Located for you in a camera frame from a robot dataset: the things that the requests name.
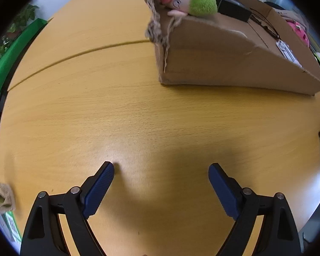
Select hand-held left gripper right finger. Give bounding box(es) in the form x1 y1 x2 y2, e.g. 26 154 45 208
208 163 302 256

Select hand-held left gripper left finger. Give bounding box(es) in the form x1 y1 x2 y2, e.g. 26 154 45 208
20 161 115 256

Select cardboard box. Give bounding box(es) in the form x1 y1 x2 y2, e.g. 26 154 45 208
153 0 320 96

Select wooden desktop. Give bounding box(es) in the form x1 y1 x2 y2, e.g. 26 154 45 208
0 0 320 256

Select white keypad device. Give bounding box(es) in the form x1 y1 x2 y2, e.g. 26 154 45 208
275 39 302 68

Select green printed card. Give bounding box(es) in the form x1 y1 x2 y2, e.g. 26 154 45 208
1 211 22 244

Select beige roll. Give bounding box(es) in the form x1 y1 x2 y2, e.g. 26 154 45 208
0 181 16 215

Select beige cloth bag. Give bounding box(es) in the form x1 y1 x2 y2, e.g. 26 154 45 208
272 5 307 25

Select black product box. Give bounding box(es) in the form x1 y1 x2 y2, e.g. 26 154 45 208
216 0 252 22

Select green cloth covered table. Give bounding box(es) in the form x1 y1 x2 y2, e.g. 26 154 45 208
0 18 48 123

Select small potted plant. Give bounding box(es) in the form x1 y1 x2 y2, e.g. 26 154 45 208
0 24 20 59

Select large potted plant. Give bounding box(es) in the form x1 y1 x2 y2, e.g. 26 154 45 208
15 4 39 32

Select black cable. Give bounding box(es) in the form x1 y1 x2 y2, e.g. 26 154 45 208
250 7 281 38

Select beige woven rope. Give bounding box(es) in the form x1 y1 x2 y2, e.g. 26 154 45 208
145 0 187 72

